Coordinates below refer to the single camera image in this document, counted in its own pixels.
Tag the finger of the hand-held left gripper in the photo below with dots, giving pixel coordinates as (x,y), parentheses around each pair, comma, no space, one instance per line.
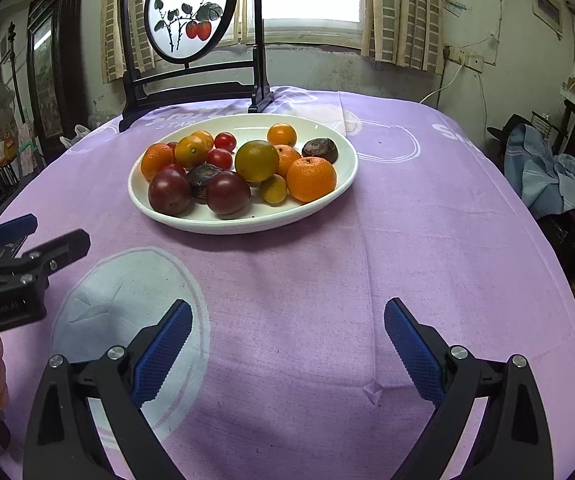
(15,227)
(62,250)

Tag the wall vent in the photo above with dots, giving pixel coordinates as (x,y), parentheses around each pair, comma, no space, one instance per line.
(547,7)

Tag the large tangerine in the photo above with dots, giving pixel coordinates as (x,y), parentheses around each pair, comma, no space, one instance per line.
(311,178)

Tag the dark red plum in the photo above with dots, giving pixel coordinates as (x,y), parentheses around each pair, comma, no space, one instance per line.
(169,191)
(227,192)

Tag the wall socket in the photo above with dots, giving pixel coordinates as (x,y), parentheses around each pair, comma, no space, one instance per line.
(467,57)

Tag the purple tablecloth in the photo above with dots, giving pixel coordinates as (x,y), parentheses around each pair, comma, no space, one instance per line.
(317,285)

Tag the longan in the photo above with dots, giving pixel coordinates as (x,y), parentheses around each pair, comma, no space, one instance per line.
(273,190)

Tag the dark wooden cabinet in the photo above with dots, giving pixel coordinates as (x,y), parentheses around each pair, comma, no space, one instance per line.
(75,60)

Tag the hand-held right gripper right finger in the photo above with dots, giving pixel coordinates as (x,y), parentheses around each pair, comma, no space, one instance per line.
(415,350)

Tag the smooth orange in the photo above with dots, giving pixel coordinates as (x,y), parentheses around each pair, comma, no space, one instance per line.
(290,157)

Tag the small orange tomato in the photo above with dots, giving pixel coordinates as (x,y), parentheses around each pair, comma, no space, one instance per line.
(205,136)

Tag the greenish yellow orange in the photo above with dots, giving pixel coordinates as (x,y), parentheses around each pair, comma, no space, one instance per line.
(256,161)

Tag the white plastic bag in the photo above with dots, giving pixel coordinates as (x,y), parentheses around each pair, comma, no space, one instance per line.
(80,132)

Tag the dark wrinkled passion fruit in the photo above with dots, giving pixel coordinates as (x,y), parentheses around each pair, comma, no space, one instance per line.
(200,177)
(320,150)

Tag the round painted screen black stand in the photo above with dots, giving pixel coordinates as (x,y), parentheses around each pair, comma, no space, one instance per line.
(187,10)

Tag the black hat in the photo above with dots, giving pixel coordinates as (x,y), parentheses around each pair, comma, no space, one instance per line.
(510,127)

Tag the yellow-orange citrus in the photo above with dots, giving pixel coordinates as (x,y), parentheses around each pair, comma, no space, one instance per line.
(191,151)

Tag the white oval plate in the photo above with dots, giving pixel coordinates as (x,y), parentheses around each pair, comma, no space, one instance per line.
(247,219)

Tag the blue clothes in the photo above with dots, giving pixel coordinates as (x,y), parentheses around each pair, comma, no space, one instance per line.
(542,170)

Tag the small tangerine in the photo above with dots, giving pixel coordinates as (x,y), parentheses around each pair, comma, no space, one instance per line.
(282,135)

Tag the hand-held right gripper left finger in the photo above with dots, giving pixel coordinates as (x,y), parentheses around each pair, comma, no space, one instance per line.
(165,350)

